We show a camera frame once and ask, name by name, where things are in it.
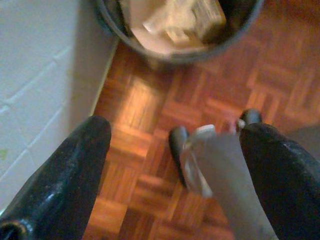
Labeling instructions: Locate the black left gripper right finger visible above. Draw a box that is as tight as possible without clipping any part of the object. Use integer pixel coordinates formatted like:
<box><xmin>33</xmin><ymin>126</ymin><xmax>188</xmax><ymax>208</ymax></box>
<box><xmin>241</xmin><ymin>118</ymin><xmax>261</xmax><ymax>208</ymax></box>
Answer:
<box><xmin>239</xmin><ymin>121</ymin><xmax>320</xmax><ymax>240</ymax></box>

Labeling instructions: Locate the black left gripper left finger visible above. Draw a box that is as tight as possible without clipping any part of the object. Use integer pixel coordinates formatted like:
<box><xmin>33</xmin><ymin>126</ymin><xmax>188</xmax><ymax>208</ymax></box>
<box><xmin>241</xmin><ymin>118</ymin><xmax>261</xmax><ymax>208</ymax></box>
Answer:
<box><xmin>0</xmin><ymin>115</ymin><xmax>112</xmax><ymax>240</ymax></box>

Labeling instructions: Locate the white quilted mattress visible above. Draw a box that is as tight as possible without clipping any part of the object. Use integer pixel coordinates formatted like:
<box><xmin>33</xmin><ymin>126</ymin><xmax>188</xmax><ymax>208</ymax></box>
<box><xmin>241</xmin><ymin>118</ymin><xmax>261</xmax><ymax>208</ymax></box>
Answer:
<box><xmin>0</xmin><ymin>0</ymin><xmax>120</xmax><ymax>216</ymax></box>

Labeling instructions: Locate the black round trash bin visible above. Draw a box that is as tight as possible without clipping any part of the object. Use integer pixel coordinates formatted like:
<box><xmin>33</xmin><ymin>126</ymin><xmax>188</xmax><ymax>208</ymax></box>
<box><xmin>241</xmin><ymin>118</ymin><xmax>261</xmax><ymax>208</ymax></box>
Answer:
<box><xmin>93</xmin><ymin>0</ymin><xmax>266</xmax><ymax>63</ymax></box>

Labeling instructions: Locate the brown cardboard piece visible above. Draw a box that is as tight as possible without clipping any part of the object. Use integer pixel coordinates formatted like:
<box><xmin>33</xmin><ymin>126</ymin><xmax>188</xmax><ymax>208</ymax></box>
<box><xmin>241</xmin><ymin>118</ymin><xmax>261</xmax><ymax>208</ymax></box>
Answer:
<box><xmin>124</xmin><ymin>0</ymin><xmax>211</xmax><ymax>57</ymax></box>

